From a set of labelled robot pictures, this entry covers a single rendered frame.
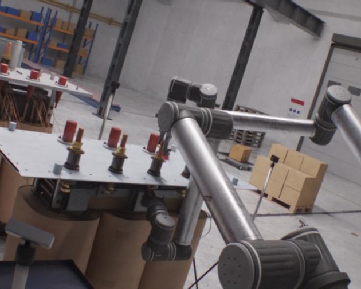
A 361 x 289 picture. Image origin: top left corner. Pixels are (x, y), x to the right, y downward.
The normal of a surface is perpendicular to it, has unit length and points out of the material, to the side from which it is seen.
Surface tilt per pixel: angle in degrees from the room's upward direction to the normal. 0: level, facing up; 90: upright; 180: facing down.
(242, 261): 89
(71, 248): 90
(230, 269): 93
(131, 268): 90
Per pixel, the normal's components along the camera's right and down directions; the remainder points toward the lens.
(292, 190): -0.69, -0.10
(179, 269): 0.63, 0.32
